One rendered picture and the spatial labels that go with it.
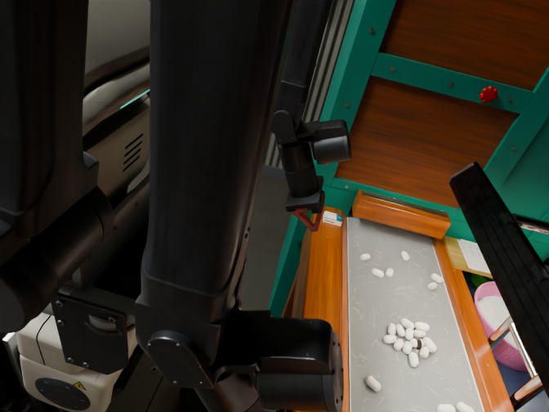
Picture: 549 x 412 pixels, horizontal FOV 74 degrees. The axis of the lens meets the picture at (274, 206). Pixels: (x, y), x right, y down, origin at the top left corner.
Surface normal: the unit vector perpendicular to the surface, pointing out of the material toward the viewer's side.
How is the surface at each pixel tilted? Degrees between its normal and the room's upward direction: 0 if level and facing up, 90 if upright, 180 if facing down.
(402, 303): 0
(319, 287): 0
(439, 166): 90
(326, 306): 0
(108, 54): 42
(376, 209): 90
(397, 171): 90
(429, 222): 90
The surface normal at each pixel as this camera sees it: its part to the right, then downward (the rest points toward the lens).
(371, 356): 0.20, -0.79
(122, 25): 0.80, -0.40
